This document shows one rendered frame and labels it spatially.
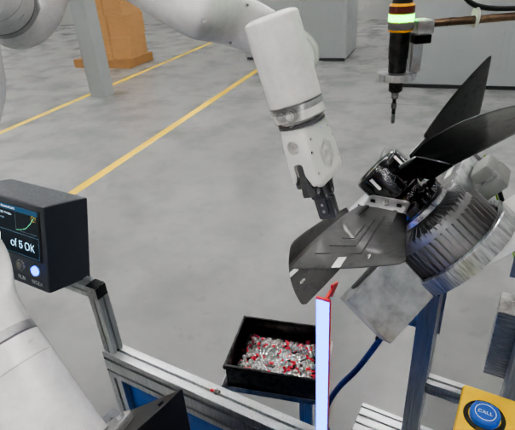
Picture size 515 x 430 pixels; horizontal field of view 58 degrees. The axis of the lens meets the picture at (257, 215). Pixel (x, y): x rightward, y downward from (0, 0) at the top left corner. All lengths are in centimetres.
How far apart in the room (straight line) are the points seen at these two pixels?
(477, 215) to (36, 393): 86
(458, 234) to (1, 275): 84
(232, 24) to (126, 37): 827
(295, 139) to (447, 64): 585
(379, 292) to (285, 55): 56
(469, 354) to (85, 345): 185
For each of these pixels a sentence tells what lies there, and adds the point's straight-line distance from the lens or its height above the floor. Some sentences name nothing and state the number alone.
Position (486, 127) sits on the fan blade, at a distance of 92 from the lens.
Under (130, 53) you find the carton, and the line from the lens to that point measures 903.
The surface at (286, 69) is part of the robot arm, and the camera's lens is 70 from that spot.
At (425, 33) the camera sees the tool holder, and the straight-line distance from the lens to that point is 92.
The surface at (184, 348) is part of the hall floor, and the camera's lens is 240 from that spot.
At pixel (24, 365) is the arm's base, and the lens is 70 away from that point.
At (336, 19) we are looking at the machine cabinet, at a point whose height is 65.
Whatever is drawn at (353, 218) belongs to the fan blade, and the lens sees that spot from 96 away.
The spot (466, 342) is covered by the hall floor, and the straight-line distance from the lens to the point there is 248.
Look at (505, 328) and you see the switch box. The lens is 137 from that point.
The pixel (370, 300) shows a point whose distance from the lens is 104.
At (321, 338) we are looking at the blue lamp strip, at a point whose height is 111.
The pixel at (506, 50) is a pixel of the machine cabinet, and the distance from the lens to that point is 653.
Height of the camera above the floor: 167
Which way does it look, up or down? 29 degrees down
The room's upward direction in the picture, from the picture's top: 4 degrees counter-clockwise
